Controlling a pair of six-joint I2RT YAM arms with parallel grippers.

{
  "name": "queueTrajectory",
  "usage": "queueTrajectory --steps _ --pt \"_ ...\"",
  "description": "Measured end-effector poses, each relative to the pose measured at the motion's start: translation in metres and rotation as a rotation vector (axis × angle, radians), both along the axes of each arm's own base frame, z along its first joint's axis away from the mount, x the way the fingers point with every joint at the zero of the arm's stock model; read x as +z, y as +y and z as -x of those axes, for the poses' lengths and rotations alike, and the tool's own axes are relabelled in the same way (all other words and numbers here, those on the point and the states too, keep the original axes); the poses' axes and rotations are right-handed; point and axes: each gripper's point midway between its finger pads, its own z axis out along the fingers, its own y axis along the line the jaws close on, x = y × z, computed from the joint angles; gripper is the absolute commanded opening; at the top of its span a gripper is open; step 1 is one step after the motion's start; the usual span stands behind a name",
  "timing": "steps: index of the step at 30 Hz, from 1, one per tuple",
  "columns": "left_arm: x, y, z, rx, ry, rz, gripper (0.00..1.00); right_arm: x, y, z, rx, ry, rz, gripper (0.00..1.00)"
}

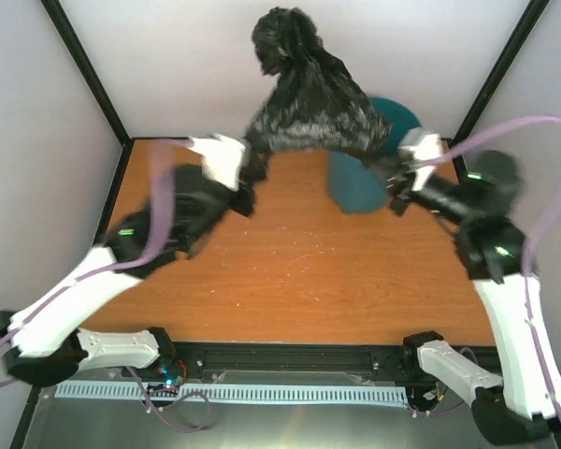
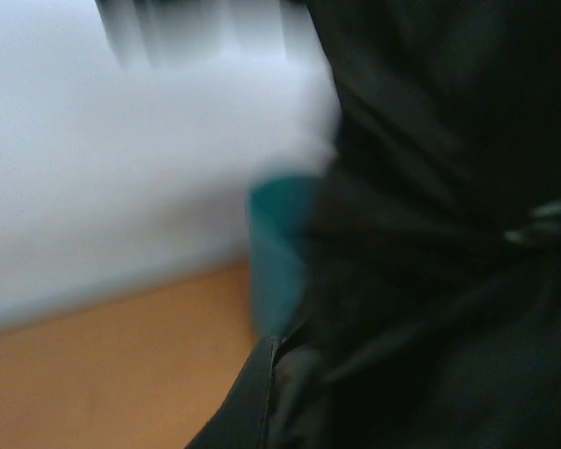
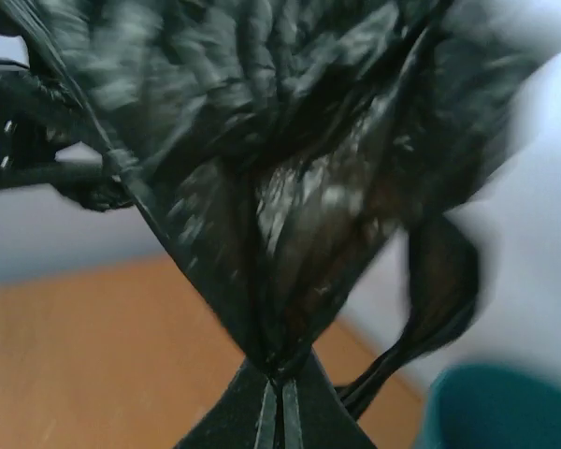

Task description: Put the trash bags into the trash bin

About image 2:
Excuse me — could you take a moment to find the teal plastic trash bin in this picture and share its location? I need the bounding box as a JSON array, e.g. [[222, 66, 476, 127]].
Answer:
[[246, 173, 319, 336]]

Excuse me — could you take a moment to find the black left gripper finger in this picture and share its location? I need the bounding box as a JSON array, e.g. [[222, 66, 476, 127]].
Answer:
[[187, 337, 279, 449]]

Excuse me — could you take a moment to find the black plastic trash bag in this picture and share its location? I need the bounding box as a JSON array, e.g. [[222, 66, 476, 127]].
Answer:
[[269, 1, 561, 448]]

